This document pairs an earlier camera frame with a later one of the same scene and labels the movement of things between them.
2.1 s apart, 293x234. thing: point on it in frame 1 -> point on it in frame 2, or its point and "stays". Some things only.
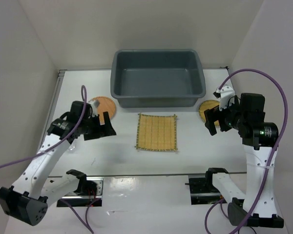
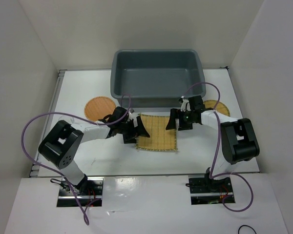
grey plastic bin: (157, 78) stays
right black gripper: (213, 112) -> (175, 113)
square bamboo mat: (156, 132) stays
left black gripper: (101, 130) -> (130, 138)
